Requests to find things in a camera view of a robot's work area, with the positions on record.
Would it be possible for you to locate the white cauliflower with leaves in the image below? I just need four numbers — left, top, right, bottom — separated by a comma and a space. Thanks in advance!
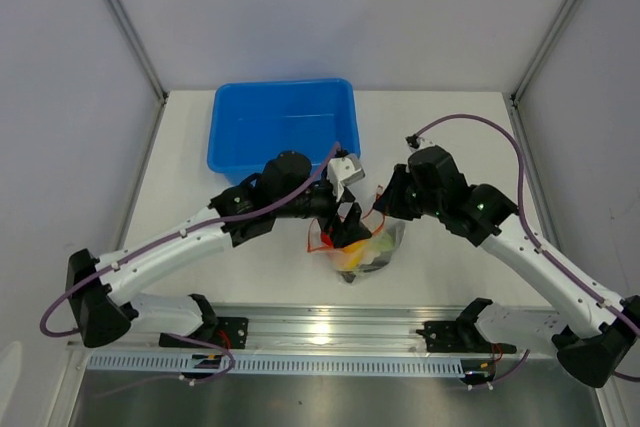
367, 231, 396, 263

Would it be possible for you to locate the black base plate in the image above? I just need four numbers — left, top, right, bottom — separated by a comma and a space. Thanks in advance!
159, 317, 249, 350
415, 321, 517, 354

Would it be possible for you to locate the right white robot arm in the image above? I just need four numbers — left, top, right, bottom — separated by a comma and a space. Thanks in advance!
374, 146, 639, 388

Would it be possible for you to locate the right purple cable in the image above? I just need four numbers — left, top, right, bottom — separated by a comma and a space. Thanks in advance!
405, 113, 640, 393

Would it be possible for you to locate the blue plastic bin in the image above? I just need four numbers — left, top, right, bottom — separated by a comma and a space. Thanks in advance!
207, 78, 361, 185

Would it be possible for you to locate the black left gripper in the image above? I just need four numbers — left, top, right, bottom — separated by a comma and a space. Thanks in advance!
274, 174, 372, 248

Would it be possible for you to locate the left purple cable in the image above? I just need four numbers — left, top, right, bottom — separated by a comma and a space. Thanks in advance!
39, 140, 347, 388

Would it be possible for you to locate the aluminium rail frame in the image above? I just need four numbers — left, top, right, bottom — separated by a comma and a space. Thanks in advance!
64, 0, 640, 427

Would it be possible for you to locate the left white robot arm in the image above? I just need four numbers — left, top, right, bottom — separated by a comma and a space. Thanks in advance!
66, 150, 372, 348

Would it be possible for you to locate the grey toy fish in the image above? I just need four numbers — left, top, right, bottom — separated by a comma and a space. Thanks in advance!
336, 222, 405, 284

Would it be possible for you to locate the orange yellow mango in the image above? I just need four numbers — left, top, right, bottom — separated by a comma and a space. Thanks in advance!
334, 240, 367, 272

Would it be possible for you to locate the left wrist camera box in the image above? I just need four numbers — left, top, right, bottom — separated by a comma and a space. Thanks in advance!
326, 154, 365, 201

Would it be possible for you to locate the clear orange-zip plastic bag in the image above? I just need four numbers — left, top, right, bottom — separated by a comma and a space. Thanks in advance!
306, 185, 405, 285

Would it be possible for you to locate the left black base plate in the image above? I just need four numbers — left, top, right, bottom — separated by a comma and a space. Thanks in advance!
159, 317, 249, 350

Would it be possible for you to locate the purple cable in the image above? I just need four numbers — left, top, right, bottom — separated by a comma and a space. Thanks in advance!
39, 140, 347, 388
405, 113, 640, 393

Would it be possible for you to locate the white slotted cable duct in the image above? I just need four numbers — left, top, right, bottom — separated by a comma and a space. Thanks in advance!
87, 351, 465, 378

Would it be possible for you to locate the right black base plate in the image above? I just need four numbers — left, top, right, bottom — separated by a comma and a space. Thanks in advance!
415, 321, 517, 354

